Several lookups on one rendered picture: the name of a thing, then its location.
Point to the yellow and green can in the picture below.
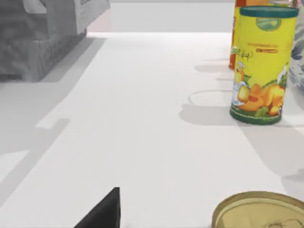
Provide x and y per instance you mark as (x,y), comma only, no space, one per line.
(261,66)

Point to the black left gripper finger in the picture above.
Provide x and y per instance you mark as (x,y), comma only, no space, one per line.
(104,211)

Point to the blue and white bottle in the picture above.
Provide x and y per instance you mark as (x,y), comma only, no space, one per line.
(298,59)

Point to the gold lidded can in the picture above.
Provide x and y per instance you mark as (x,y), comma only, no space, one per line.
(259,211)

